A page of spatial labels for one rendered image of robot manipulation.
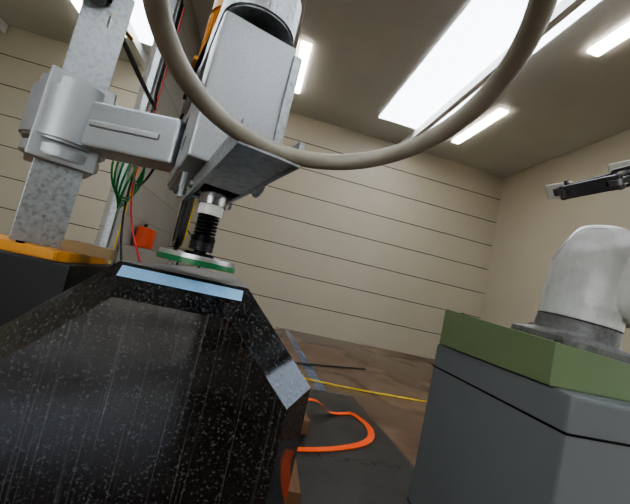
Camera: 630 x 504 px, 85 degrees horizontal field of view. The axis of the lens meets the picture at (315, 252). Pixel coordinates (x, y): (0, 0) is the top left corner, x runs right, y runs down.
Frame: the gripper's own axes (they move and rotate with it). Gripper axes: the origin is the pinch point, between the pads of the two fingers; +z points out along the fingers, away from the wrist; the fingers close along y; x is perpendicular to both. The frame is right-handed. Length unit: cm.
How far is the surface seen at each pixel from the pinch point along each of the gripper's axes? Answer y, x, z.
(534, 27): -23.1, 22.8, -28.1
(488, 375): -30.8, -31.4, -2.4
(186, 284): -91, 5, 20
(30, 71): -417, 405, 546
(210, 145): -74, 37, 23
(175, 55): -65, 36, -23
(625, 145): 405, -25, 419
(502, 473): -37, -44, -12
